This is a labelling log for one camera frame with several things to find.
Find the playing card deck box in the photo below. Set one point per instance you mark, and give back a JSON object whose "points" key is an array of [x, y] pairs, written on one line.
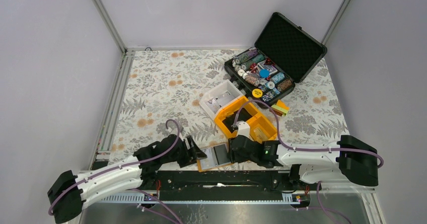
{"points": [[271, 68]]}

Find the blue round chip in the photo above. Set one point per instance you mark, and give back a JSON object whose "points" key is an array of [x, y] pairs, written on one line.
{"points": [[264, 73]]}

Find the yellow divided plastic bin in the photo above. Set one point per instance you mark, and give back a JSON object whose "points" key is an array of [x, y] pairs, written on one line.
{"points": [[260, 128]]}

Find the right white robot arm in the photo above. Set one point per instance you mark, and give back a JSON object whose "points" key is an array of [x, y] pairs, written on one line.
{"points": [[347, 159]]}

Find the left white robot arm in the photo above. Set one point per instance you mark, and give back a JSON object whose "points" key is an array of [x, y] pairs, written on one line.
{"points": [[71, 193]]}

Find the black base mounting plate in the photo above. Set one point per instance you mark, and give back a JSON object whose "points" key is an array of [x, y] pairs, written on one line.
{"points": [[218, 186]]}

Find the black poker chip case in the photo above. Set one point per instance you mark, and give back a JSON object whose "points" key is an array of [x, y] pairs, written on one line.
{"points": [[286, 46]]}

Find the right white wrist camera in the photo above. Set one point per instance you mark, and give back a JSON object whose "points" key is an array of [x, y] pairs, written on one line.
{"points": [[243, 129]]}

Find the clear plastic card bin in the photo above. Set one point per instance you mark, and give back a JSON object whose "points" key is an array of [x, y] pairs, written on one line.
{"points": [[219, 97]]}

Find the orange card holder wallet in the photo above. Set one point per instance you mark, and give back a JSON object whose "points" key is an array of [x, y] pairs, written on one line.
{"points": [[210, 162]]}

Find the black VIP card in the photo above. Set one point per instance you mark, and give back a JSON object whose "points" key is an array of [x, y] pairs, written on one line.
{"points": [[221, 154]]}

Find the orange sticky note block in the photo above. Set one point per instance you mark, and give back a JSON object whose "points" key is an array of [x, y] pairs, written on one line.
{"points": [[280, 108]]}

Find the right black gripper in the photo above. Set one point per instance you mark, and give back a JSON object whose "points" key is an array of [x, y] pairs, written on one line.
{"points": [[234, 157]]}

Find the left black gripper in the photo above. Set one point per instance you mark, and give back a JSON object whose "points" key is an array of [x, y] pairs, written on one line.
{"points": [[192, 154]]}

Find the aluminium frame rail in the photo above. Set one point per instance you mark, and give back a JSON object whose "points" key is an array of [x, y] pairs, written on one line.
{"points": [[104, 142]]}

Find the yellow round dealer button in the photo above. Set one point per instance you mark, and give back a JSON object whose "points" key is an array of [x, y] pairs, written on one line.
{"points": [[257, 93]]}

